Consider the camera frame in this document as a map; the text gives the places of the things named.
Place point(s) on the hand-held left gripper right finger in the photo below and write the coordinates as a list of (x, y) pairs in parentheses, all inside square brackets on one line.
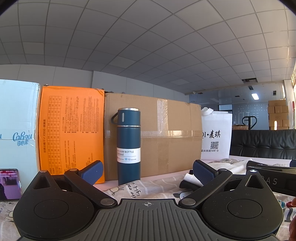
[(203, 173)]

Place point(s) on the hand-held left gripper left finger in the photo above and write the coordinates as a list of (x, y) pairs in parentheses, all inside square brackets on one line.
[(92, 172)]

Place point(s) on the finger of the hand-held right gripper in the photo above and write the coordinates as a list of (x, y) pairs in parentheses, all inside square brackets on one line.
[(266, 163)]

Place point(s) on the black garment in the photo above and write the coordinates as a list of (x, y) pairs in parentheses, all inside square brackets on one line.
[(188, 185)]

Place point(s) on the black leather sofa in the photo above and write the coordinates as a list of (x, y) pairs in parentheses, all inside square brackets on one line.
[(261, 143)]

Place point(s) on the white tote bag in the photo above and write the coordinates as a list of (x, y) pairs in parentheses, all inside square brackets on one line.
[(216, 132)]

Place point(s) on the black pallet jack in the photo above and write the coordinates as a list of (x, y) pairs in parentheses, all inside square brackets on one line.
[(250, 121)]

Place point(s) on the low brown cardboard box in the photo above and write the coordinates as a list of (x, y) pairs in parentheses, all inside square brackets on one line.
[(239, 127)]

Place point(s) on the large taped cardboard box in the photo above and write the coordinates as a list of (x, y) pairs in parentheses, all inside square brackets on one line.
[(171, 139)]

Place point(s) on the dark blue vacuum bottle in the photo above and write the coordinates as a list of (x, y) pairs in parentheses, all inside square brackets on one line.
[(128, 139)]

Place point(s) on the stack of cardboard boxes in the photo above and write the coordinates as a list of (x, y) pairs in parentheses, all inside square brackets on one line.
[(278, 114)]

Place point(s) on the cartoon printed bedsheet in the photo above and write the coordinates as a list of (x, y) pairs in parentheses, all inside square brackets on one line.
[(141, 188)]

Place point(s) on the orange printed box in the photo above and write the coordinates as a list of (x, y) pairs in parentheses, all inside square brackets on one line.
[(74, 120)]

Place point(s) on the ceiling light panel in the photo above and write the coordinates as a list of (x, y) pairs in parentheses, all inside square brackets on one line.
[(255, 96)]

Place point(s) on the smartphone with lit screen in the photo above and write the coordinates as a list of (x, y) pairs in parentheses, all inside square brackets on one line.
[(9, 184)]

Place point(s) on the light blue carton box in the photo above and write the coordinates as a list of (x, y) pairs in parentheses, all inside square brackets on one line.
[(16, 120)]

